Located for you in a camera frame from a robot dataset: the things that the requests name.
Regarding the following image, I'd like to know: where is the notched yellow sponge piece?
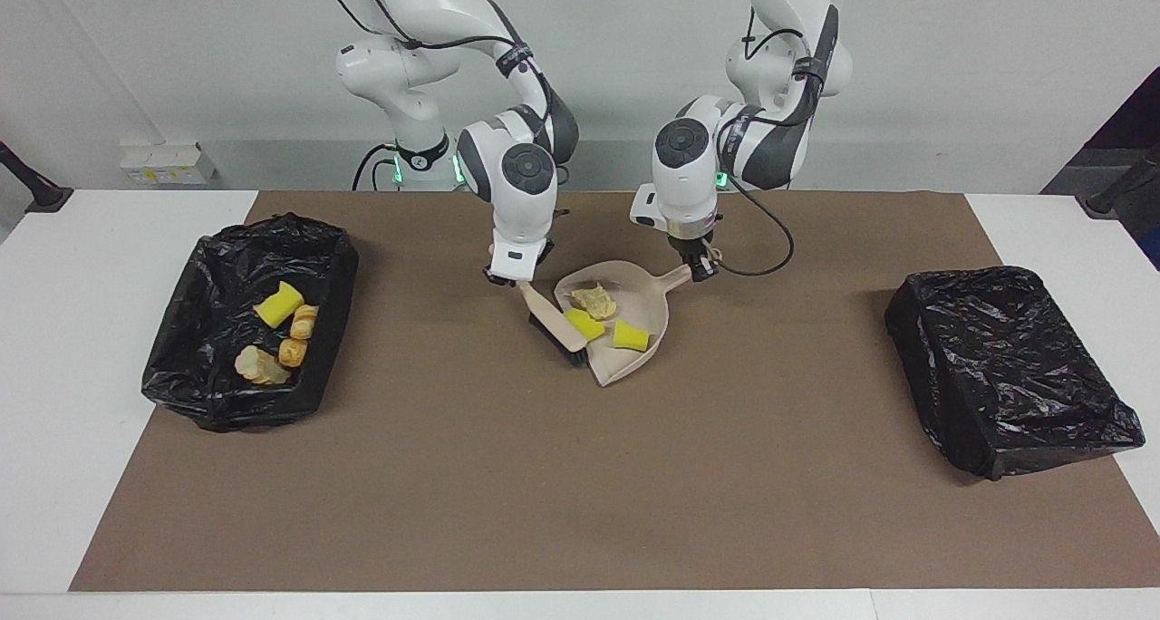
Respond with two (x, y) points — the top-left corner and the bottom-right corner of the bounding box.
(253, 281), (305, 328)

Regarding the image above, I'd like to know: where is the bin with black bag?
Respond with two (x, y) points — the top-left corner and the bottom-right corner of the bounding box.
(140, 212), (360, 433)
(884, 266), (1146, 482)

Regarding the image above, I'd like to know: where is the black stand foot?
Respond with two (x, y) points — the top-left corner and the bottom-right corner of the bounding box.
(1078, 144), (1160, 218)
(0, 140), (75, 214)

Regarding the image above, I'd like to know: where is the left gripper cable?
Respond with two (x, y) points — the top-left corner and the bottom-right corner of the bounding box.
(711, 4), (817, 278)

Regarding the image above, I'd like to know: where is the brown paper mat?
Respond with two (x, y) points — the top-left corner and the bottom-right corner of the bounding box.
(70, 191), (1160, 592)

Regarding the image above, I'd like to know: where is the large yellow sponge piece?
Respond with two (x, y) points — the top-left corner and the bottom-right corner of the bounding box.
(564, 308), (607, 343)

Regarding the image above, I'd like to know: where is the white power strip box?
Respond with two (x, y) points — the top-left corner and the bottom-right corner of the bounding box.
(120, 141), (220, 186)

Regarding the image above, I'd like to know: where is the beige hand brush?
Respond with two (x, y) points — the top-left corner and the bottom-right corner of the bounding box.
(517, 279), (590, 368)

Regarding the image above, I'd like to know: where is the beige torn bread chunk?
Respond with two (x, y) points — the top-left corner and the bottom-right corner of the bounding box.
(569, 281), (618, 322)

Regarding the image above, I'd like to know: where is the beige plastic dustpan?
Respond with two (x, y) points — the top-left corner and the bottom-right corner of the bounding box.
(553, 258), (695, 388)

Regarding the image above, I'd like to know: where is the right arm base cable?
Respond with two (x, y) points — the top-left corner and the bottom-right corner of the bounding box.
(352, 142), (400, 192)

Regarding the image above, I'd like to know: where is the large beige bread chunk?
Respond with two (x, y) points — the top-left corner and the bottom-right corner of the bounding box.
(234, 344), (293, 387)

